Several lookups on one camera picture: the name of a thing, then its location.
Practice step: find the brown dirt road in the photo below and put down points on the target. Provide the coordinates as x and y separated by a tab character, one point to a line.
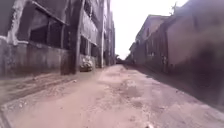
110	100

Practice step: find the tan building with pitched roof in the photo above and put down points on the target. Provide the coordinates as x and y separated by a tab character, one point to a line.
151	28

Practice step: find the grey unfinished concrete building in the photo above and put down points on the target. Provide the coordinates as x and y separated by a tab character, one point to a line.
43	50

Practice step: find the dark walled building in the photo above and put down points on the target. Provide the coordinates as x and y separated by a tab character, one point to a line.
186	43

